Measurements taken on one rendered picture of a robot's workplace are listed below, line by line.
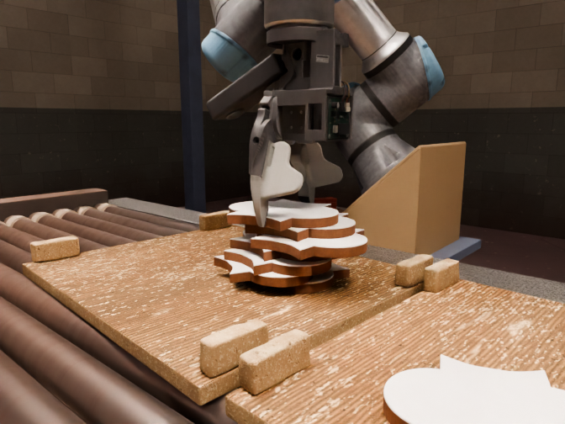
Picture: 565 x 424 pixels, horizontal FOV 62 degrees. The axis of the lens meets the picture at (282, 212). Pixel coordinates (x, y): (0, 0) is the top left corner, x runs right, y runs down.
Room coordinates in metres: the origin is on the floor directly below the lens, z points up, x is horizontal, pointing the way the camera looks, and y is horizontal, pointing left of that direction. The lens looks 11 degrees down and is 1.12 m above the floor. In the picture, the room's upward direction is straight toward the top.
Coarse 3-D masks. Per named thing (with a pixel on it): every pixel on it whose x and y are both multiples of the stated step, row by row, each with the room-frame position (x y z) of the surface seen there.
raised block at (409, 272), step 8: (416, 256) 0.54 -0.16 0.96; (424, 256) 0.54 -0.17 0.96; (400, 264) 0.51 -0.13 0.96; (408, 264) 0.50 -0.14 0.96; (416, 264) 0.51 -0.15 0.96; (424, 264) 0.52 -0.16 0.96; (432, 264) 0.54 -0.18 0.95; (400, 272) 0.50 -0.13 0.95; (408, 272) 0.50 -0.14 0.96; (416, 272) 0.51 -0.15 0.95; (424, 272) 0.52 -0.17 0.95; (400, 280) 0.50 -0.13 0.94; (408, 280) 0.50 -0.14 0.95; (416, 280) 0.51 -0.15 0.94
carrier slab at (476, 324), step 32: (448, 288) 0.50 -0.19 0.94; (480, 288) 0.50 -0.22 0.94; (384, 320) 0.41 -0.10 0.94; (416, 320) 0.41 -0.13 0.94; (448, 320) 0.41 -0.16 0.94; (480, 320) 0.41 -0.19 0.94; (512, 320) 0.41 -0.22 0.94; (544, 320) 0.41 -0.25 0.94; (320, 352) 0.35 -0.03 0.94; (352, 352) 0.35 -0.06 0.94; (384, 352) 0.35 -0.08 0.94; (416, 352) 0.35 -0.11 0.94; (448, 352) 0.35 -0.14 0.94; (480, 352) 0.35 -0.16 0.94; (512, 352) 0.35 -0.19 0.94; (544, 352) 0.35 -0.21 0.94; (288, 384) 0.30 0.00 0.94; (320, 384) 0.30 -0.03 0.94; (352, 384) 0.30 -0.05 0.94; (384, 384) 0.30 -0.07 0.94; (256, 416) 0.27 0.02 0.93; (288, 416) 0.27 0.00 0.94; (320, 416) 0.27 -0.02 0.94; (352, 416) 0.27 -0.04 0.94; (384, 416) 0.27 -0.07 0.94
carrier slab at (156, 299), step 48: (192, 240) 0.72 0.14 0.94; (48, 288) 0.52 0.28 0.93; (96, 288) 0.50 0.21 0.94; (144, 288) 0.50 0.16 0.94; (192, 288) 0.50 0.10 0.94; (240, 288) 0.50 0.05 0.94; (336, 288) 0.50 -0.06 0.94; (384, 288) 0.50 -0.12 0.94; (144, 336) 0.38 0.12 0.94; (192, 336) 0.38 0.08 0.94; (336, 336) 0.41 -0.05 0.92; (192, 384) 0.31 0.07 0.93
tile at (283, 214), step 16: (240, 208) 0.55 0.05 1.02; (272, 208) 0.55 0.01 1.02; (288, 208) 0.55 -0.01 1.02; (304, 208) 0.55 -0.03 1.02; (320, 208) 0.55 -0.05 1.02; (240, 224) 0.51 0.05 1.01; (256, 224) 0.50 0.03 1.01; (272, 224) 0.49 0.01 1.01; (288, 224) 0.49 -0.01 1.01; (304, 224) 0.49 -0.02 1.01; (320, 224) 0.49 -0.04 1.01
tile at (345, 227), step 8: (344, 216) 0.57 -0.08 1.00; (336, 224) 0.51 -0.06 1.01; (344, 224) 0.51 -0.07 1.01; (352, 224) 0.51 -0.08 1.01; (248, 232) 0.52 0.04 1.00; (256, 232) 0.51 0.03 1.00; (264, 232) 0.51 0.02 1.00; (272, 232) 0.51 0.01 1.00; (280, 232) 0.50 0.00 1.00; (288, 232) 0.49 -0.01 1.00; (296, 232) 0.48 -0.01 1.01; (304, 232) 0.49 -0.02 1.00; (312, 232) 0.49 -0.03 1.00; (320, 232) 0.49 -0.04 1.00; (328, 232) 0.49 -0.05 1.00; (336, 232) 0.49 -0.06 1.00; (344, 232) 0.50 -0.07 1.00; (352, 232) 0.51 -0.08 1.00; (296, 240) 0.48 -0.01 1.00
